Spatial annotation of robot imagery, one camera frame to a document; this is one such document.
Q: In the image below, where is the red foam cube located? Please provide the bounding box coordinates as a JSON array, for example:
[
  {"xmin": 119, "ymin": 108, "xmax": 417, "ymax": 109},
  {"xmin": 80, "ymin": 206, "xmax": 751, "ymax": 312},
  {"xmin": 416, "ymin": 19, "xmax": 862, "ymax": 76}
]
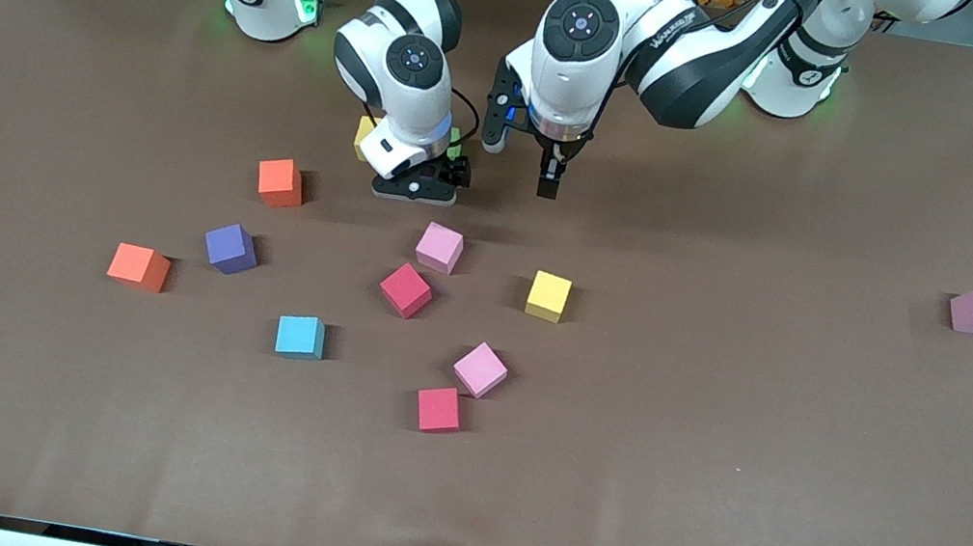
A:
[
  {"xmin": 375, "ymin": 259, "xmax": 438, "ymax": 323},
  {"xmin": 412, "ymin": 383, "xmax": 467, "ymax": 439}
]

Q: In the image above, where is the yellow foam cube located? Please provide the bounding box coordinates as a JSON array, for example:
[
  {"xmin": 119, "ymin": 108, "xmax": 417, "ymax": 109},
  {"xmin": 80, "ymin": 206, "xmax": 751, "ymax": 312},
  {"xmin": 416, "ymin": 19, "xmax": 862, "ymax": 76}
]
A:
[
  {"xmin": 524, "ymin": 269, "xmax": 574, "ymax": 325},
  {"xmin": 351, "ymin": 114, "xmax": 379, "ymax": 164}
]

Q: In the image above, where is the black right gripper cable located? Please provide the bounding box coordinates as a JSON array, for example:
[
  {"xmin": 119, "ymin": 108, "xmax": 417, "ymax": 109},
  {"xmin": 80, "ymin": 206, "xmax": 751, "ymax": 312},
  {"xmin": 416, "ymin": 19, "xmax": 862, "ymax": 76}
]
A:
[{"xmin": 438, "ymin": 87, "xmax": 487, "ymax": 155}]

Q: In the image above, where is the purple foam cube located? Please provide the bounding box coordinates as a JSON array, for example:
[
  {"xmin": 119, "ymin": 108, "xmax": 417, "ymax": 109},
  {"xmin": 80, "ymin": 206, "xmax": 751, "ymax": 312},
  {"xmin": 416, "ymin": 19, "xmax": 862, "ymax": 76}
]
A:
[{"xmin": 199, "ymin": 218, "xmax": 264, "ymax": 279}]

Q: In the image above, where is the pink foam cube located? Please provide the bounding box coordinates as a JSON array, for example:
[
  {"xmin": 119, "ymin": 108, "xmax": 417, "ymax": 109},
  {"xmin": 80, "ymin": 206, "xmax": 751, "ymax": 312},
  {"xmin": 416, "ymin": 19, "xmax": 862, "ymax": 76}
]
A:
[
  {"xmin": 411, "ymin": 220, "xmax": 467, "ymax": 278},
  {"xmin": 449, "ymin": 338, "xmax": 513, "ymax": 403}
]

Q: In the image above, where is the orange foam cube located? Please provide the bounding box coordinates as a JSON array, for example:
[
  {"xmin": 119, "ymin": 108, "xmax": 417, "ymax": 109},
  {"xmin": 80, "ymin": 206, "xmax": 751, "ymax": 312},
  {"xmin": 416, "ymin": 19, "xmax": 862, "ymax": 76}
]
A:
[
  {"xmin": 104, "ymin": 242, "xmax": 175, "ymax": 295},
  {"xmin": 253, "ymin": 154, "xmax": 310, "ymax": 213}
]

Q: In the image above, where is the cyan foam cube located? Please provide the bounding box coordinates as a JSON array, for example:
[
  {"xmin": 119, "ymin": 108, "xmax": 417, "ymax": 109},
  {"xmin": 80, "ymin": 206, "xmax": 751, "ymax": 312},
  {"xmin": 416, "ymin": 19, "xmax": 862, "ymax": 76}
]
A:
[{"xmin": 273, "ymin": 312, "xmax": 330, "ymax": 364}]

